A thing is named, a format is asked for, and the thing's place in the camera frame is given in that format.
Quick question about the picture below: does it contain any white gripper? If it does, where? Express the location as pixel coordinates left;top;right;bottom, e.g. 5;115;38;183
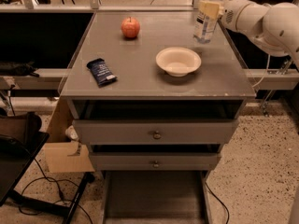
198;0;252;33

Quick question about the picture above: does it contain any clear plastic water bottle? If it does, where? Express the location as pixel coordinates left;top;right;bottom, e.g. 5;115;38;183
193;0;224;44

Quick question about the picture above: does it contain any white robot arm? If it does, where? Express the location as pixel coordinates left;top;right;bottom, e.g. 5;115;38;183
208;0;299;224

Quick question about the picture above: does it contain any grey drawer cabinet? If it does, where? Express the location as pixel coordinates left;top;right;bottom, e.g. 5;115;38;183
59;10;257;224

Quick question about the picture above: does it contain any grey top drawer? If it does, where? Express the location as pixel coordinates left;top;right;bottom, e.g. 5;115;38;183
73;119;238;145

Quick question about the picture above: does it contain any grey bottom drawer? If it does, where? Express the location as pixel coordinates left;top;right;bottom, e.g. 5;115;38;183
99;171;212;224

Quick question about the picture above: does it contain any white paper bowl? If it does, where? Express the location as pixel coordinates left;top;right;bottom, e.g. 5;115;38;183
156;47;202;77

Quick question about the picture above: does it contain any red apple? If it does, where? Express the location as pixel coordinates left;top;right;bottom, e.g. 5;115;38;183
121;17;140;38

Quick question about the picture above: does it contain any dark blue snack packet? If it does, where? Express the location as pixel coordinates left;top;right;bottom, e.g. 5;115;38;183
86;58;117;87

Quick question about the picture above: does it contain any cardboard box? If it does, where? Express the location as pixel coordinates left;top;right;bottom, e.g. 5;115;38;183
43;99;94;173

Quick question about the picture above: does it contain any brown bag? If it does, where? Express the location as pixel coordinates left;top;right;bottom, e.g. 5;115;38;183
0;112;42;147

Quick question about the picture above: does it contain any black cart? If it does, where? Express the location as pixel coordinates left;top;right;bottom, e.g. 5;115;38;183
0;132;94;224

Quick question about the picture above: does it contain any white hanging cable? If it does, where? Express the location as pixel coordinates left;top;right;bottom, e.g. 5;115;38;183
251;53;272;89

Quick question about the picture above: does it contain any black cable right floor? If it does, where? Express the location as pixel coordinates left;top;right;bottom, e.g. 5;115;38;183
204;181;231;224

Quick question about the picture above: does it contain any black floor cable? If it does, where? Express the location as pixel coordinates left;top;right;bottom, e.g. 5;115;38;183
17;157;93;224

